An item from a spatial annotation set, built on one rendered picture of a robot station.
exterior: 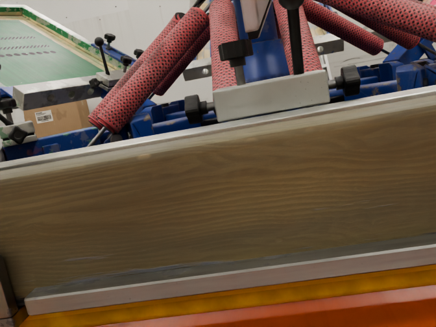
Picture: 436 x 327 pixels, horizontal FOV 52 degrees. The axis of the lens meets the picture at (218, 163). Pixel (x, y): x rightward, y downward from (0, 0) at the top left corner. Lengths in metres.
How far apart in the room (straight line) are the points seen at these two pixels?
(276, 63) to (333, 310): 0.79
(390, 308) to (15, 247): 0.20
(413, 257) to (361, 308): 0.05
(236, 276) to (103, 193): 0.08
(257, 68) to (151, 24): 3.54
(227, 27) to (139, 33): 3.72
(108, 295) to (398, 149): 0.16
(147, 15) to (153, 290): 4.32
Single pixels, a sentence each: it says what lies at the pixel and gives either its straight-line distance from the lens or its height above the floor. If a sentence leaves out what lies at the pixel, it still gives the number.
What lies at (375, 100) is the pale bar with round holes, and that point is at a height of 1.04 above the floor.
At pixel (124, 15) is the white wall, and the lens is 4.57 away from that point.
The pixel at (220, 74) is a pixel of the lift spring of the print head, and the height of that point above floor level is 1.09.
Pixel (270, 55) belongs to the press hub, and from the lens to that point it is 1.01.
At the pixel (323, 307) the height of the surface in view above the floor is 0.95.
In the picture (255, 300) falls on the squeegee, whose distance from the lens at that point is 0.26.
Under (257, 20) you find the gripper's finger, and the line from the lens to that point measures 0.20.
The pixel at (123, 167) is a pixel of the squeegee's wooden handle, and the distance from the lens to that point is 0.23.
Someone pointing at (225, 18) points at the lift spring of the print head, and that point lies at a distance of 0.84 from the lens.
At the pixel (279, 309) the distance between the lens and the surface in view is 0.27.
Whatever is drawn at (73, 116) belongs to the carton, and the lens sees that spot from 4.31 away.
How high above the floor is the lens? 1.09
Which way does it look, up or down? 11 degrees down
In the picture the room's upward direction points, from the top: 11 degrees counter-clockwise
